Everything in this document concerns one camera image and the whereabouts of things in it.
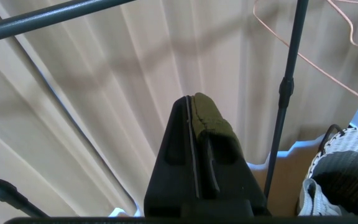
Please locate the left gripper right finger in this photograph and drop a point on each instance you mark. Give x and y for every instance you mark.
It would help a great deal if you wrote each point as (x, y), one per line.
(241, 186)

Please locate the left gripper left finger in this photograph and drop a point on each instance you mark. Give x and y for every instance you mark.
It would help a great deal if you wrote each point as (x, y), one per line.
(172, 174)

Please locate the black clothes rack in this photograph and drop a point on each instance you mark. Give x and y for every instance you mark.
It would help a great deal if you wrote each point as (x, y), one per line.
(286, 90)

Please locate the white laundry basket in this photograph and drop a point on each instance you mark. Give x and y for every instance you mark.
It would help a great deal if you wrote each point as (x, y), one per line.
(353, 143)

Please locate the green printed t-shirt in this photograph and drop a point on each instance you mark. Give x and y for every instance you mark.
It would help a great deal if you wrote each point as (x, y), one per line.
(208, 118)

